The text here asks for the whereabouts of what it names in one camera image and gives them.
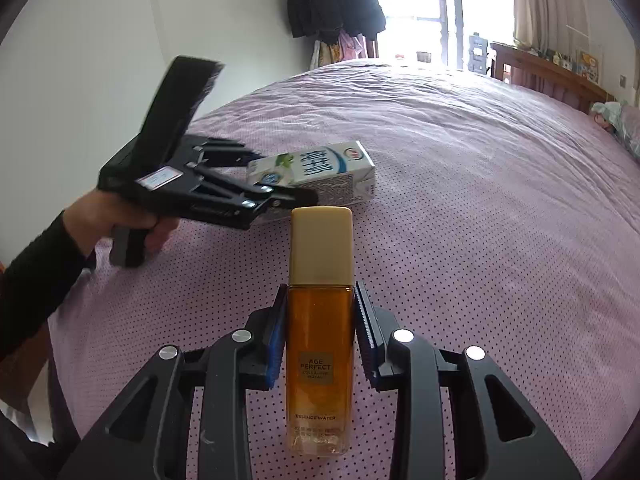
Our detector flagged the purple bed sheet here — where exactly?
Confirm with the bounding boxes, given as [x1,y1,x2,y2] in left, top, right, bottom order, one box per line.
[49,62,639,479]

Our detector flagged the person's left hand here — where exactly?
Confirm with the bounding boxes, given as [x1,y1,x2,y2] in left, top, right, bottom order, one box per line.
[62,188,179,257]

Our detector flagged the amber perfume bottle gold cap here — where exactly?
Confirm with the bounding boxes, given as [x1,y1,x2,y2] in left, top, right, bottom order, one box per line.
[285,206,355,456]

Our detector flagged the pink bags under jackets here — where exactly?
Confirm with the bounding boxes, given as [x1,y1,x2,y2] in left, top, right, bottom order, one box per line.
[309,30,368,70]

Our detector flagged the small doll beside pillow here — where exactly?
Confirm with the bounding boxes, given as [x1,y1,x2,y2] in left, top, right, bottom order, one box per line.
[593,114,612,131]

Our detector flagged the pink patterned right curtain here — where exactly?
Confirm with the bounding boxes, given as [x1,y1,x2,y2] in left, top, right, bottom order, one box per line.
[514,0,589,56]

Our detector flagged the white green milk carton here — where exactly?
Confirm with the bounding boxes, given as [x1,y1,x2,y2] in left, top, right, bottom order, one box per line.
[246,141,376,207]

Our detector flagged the dark jackets on rack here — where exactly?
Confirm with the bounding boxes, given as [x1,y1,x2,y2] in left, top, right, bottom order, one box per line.
[288,0,386,44]

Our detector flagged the white plastic drawer cabinet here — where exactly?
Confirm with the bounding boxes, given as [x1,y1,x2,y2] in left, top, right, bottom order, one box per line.
[468,32,488,75]

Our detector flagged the wooden desk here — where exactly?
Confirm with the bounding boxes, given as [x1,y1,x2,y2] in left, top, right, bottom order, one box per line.
[490,41,616,113]

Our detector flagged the glass sliding balcony door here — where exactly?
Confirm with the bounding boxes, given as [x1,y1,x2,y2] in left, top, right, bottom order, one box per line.
[438,0,464,70]

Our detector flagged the black sleeved left forearm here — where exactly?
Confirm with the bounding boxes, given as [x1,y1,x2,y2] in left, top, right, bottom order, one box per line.
[0,216,96,358]

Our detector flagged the purple pillow green frill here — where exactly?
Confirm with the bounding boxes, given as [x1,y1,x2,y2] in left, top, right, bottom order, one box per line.
[589,101,640,162]

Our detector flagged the colourful picture box on desk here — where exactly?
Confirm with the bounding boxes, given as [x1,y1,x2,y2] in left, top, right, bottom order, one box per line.
[575,48,601,84]

